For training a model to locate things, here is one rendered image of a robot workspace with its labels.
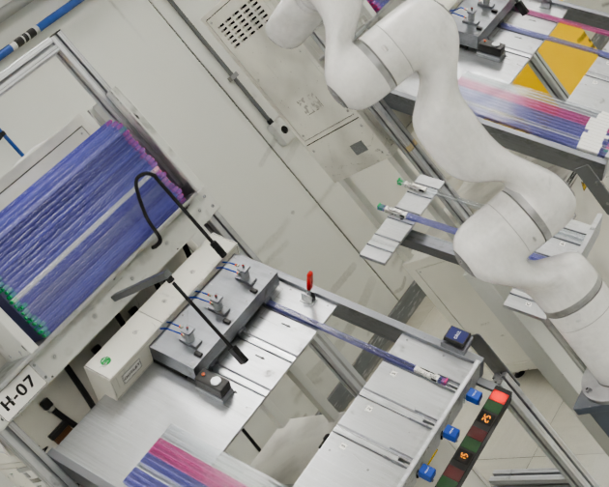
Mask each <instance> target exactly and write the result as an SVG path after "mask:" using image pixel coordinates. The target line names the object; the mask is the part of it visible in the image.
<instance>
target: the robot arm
mask: <svg viewBox="0 0 609 487"><path fill-rule="evenodd" d="M362 8H363V0H281V1H280V2H279V4H278V5H277V7H276V8H275V10H274V12H273V13H272V15H271V16H270V18H269V20H268V21H267V23H266V27H265V29H266V33H267V35H268V37H269V39H270V40H271V41H272V42H273V43H275V44H276V45H278V46H280V47H281V48H286V49H293V48H296V47H298V46H300V45H301V44H302V43H303V42H304V41H305V40H306V39H307V38H308V37H309V36H310V34H311V33H312V32H313V31H314V32H315V33H316V35H317V36H318V37H319V38H320V39H321V40H322V41H326V50H325V79H326V83H327V86H328V90H329V91H330V93H331V95H332V96H333V98H334V99H335V100H336V101H337V102H338V103H339V104H340V105H342V107H344V108H345V107H346V108H348V109H353V110H361V109H366V108H368V107H370V106H372V105H373V104H375V103H376V102H378V101H379V100H381V99H382V98H383V97H385V96H386V95H387V94H388V93H389V92H391V91H392V90H393V89H394V88H396V87H397V86H398V85H399V84H400V83H401V82H403V81H404V80H405V79H406V78H407V77H409V76H410V75H411V74H412V73H414V72H418V74H419V78H420V85H419V90H418V95H417V99H416V103H415V108H414V112H413V126H414V130H415V133H416V135H417V137H418V139H419V141H420V143H421V144H422V146H423V147H424V148H425V150H426V151H427V152H428V153H429V154H430V155H431V156H432V157H433V159H434V160H435V161H436V162H437V163H438V164H439V166H440V167H441V168H442V169H443V170H444V171H446V172H447V173H448V174H450V175H451V176H453V177H454V178H456V179H458V180H461V181H465V182H470V183H483V182H501V183H503V184H505V188H504V189H503V190H502V191H501V192H500V193H499V194H497V195H496V196H495V197H494V198H492V199H491V200H490V201H489V202H488V203H486V204H485V205H484V206H483V207H481V208H480V209H479V210H478V211H477V212H475V213H474V214H473V215H472V216H471V217H469V218H468V219H467V220H466V221H465V222H464V223H463V224H462V225H461V226H460V227H459V229H458V230H457V232H456V233H455V236H454V239H453V252H454V256H455V258H456V260H457V262H458V263H459V265H460V266H461V267H462V268H463V269H464V270H465V271H466V272H467V273H469V274H470V275H471V276H472V277H475V278H477V279H480V280H482V281H485V282H489V283H493V284H498V285H504V286H509V287H513V288H516V289H518V290H521V291H523V292H524V293H526V294H527V295H528V296H530V297H531V298H532V299H533V300H534V301H535V302H536V304H537V305H538V306H539V307H540V308H541V310H542V311H543V312H544V313H545V315H546V316H547V317H548V319H549V320H550V321H551V322H552V324H553V325H554V326H555V328H556V329H557V330H558V331H559V333H560V334H561V335H562V336H563V338H564V339H565V341H566V342H567V343H568V344H569V346H570V347H571V348H572V349H573V351H574V352H575V353H576V355H577V356H578V357H579V358H580V359H581V360H582V361H583V362H584V364H585V365H586V366H587V368H586V370H585V372H584V375H583V377H582V382H581V388H582V390H583V393H584V394H585V395H586V396H587V398H588V399H589V400H590V401H592V402H594V403H596V404H600V405H609V287H608V286H607V284H606V283H605V282H604V280H603V279H602V278H601V276H600V275H599V274H598V272H597V271H596V270H595V268H594V267H593V266H592V264H591V263H590V262H589V261H588V260H587V259H586V258H585V257H584V256H583V255H581V254H580V253H578V252H572V251H570V252H564V253H560V254H556V255H553V256H550V257H547V258H543V259H539V260H534V261H529V260H527V259H528V257H529V256H530V255H531V254H533V253H534V252H535V251H536V250H537V249H539V248H540V247H541V246H542V245H544V244H545V243H546V242H547V241H549V240H550V239H551V238H552V237H554V236H555V235H556V234H557V233H558V232H560V231H561V230H562V229H563V228H564V227H565V226H566V225H567V224H568V223H569V222H570V221H571V219H572V217H573V215H574V213H575V210H576V199H575V193H574V192H573V190H572V189H571V187H570V185H569V184H568V183H567V182H566V181H565V180H563V179H562V178H561V177H560V176H559V175H557V174H555V173H553V172H551V171H550V170H547V169H545V168H543V167H541V166H539V165H537V164H534V163H532V162H529V161H527V160H525V159H523V158H521V157H519V156H517V155H515V154H513V153H512V152H510V151H508V150H507V149H506V148H504V147H503V146H502V145H500V144H499V143H498V142H497V141H496V140H495V139H494V138H493V137H492V136H491V135H490V134H489V133H488V132H487V130H486V129H485V128H484V126H483V125H482V124H481V122H480V121H479V119H478V118H477V117H476V115H475V114H474V112H473V111H472V110H471V108H470V107H469V105H468V104H467V102H466V101H465V100H464V99H463V97H462V95H461V93H460V90H459V87H458V77H457V73H458V56H459V34H458V30H457V26H456V23H455V21H454V19H453V17H452V14H451V13H450V12H449V11H448V10H447V8H446V7H445V6H444V5H443V4H441V3H439V2H438V1H436V0H407V1H405V2H404V3H402V4H400V5H399V6H398V7H396V8H395V9H394V10H392V11H391V12H390V13H388V14H387V15H386V16H385V17H383V18H382V19H381V20H380V21H379V22H377V23H376V24H375V25H374V26H372V27H371V28H370V29H369V30H368V31H367V32H365V33H364V34H363V35H362V36H361V37H359V38H358V39H357V40H355V41H354V38H355V34H356V30H357V27H358V23H359V19H360V16H361V12H362Z"/></svg>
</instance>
